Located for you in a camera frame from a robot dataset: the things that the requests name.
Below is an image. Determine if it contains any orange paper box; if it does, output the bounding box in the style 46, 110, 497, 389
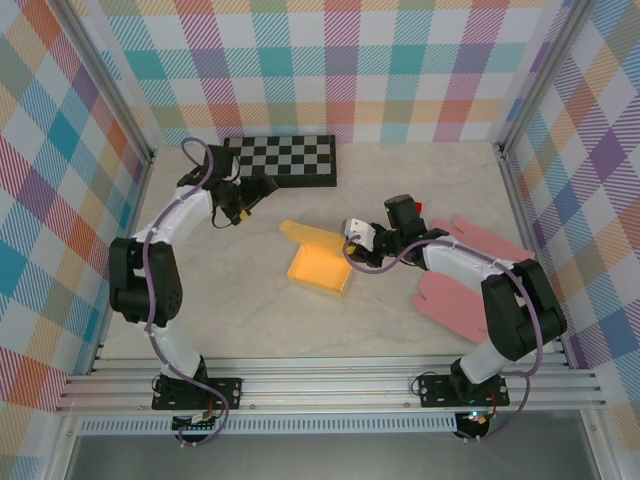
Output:
278, 219, 354, 300

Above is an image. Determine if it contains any long aluminium base rail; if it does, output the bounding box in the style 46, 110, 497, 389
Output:
54, 349, 609, 416

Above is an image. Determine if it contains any pink paper box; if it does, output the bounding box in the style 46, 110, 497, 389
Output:
412, 214, 536, 344

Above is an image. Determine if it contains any black and silver chessboard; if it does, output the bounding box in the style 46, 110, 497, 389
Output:
222, 134, 339, 190

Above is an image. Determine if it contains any slotted grey cable duct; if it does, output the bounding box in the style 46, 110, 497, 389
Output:
79, 417, 459, 435

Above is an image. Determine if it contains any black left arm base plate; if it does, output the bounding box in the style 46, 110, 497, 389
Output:
152, 378, 245, 410

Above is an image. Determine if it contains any aluminium side rail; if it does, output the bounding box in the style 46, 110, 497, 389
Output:
497, 144, 571, 369

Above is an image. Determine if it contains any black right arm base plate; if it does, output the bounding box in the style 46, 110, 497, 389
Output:
418, 373, 510, 409

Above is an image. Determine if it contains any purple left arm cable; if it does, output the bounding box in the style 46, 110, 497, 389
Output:
143, 137, 232, 448

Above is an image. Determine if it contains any small circuit board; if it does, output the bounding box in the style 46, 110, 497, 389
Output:
459, 409, 494, 429
172, 412, 221, 432

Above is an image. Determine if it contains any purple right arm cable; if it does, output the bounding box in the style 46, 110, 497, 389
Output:
342, 232, 547, 444

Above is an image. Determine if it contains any aluminium corner post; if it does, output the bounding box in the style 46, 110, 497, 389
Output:
54, 0, 157, 166
492, 0, 591, 161

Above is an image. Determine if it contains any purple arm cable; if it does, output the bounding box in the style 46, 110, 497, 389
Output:
342, 232, 547, 444
143, 137, 232, 448

